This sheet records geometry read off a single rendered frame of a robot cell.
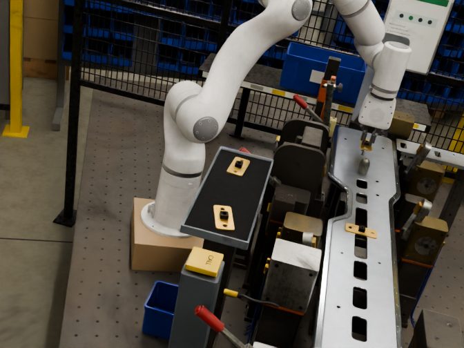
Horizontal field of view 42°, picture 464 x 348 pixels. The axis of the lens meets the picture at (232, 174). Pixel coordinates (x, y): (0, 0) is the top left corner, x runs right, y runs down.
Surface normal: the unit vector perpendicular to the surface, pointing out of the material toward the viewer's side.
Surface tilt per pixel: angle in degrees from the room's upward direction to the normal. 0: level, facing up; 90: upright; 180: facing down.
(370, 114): 90
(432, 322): 0
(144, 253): 90
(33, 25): 90
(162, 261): 90
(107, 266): 0
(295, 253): 0
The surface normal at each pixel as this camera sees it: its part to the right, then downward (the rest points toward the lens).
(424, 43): -0.19, 0.46
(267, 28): -0.17, 0.80
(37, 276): 0.18, -0.85
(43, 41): 0.19, 0.52
